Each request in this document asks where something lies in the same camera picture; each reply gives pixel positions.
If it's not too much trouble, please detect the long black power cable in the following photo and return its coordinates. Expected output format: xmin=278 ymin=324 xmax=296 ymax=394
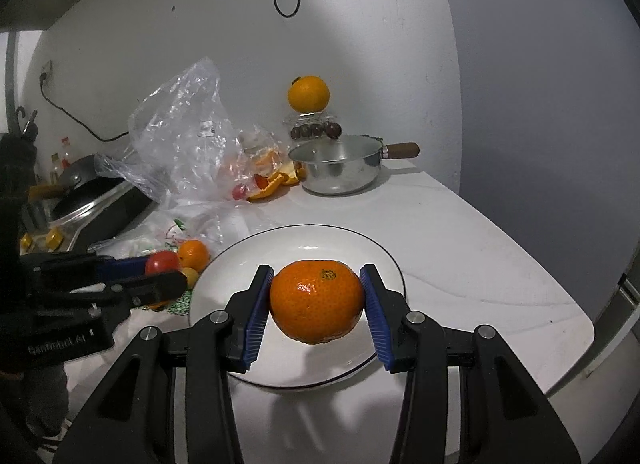
xmin=39 ymin=74 xmax=132 ymax=143

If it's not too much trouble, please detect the silver black cooktop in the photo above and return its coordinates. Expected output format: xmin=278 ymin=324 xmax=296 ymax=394
xmin=50 ymin=179 xmax=161 ymax=255

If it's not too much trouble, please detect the white plate with black rim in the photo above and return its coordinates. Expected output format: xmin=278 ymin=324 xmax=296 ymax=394
xmin=189 ymin=225 xmax=407 ymax=390

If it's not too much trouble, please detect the orange peel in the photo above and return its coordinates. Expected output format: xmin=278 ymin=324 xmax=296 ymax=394
xmin=246 ymin=160 xmax=307 ymax=202

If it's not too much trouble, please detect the steel pot with wooden handle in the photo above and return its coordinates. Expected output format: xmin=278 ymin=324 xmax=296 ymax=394
xmin=288 ymin=122 xmax=420 ymax=196

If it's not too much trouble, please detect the mandarin orange with dark stem mark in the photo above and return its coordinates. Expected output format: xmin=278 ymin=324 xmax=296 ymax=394
xmin=269 ymin=260 xmax=366 ymax=345

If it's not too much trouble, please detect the large orange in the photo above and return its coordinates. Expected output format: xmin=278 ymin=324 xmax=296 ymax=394
xmin=287 ymin=75 xmax=331 ymax=114

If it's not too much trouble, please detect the black wok with wooden handle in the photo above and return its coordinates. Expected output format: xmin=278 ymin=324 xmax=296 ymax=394
xmin=27 ymin=154 xmax=153 ymax=217

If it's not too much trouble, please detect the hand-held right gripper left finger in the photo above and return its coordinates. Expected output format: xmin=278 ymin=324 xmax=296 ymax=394
xmin=52 ymin=265 xmax=275 ymax=464

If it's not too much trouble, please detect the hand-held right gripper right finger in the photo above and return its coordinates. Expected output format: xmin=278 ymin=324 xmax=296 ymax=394
xmin=359 ymin=264 xmax=581 ymax=464

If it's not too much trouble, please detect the black hanging hook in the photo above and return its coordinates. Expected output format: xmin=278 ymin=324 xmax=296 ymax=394
xmin=15 ymin=106 xmax=41 ymax=137

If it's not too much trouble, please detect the white green-printed plastic bag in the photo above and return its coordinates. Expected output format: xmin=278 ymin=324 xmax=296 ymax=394
xmin=87 ymin=204 xmax=236 ymax=315

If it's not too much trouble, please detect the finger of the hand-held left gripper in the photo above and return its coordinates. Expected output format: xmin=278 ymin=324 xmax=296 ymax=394
xmin=30 ymin=252 xmax=152 ymax=285
xmin=40 ymin=271 xmax=189 ymax=325

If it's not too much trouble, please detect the clear plastic bag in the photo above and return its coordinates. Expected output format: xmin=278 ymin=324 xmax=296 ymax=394
xmin=95 ymin=58 xmax=301 ymax=209

